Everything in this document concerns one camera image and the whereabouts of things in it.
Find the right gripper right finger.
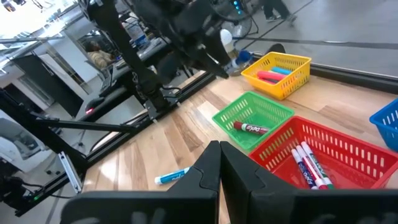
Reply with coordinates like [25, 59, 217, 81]
[220, 141, 296, 224]

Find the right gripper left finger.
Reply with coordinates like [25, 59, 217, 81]
[167, 140, 222, 224]

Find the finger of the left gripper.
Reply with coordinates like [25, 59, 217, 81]
[186, 52, 230, 80]
[205, 29, 233, 68]

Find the pink Sharpie highlighter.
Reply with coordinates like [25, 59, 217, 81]
[256, 70, 287, 82]

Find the blue-violet thin Expo marker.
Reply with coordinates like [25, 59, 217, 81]
[290, 148, 319, 190]

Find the blue highlighter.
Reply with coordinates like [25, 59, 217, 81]
[271, 66, 294, 76]

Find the red thin Expo marker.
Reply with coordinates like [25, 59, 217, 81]
[295, 144, 329, 190]

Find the green thin Expo marker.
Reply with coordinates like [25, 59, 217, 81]
[300, 141, 335, 190]

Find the white bulb brass lamp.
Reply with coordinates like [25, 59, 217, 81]
[219, 28, 253, 77]

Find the light blue Expo marker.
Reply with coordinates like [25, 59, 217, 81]
[154, 166, 192, 185]

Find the black floor fan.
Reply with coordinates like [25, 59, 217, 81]
[213, 0, 253, 39]

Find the clear water bottle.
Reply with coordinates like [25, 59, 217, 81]
[123, 17, 149, 48]

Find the green plastic basket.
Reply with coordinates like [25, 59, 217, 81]
[211, 90, 295, 152]

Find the person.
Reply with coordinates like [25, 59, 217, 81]
[262, 0, 298, 23]
[83, 40, 116, 70]

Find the yellow plastic basket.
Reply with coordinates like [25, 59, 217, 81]
[241, 51, 312, 101]

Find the red plastic basket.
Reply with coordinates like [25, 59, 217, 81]
[248, 115, 398, 190]

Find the black computer mouse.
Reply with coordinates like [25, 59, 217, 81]
[85, 96, 106, 115]

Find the dark grey cabinet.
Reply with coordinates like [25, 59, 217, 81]
[11, 54, 85, 118]

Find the blue plastic basket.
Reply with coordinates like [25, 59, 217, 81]
[369, 98, 398, 153]

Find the black mounting bracket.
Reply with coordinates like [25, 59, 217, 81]
[265, 42, 287, 55]

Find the silver frame bracket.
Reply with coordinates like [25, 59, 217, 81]
[58, 151, 83, 194]

